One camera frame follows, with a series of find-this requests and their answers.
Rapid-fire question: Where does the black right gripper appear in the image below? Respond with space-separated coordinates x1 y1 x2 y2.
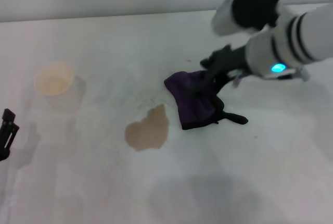
193 44 248 97

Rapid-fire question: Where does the purple rag with black trim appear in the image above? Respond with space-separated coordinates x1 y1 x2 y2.
163 69 249 131

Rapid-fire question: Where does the white paper cup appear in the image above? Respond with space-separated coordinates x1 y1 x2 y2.
34 61 86 114

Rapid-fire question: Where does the brown water stain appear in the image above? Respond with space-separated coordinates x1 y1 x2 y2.
124 104 170 153

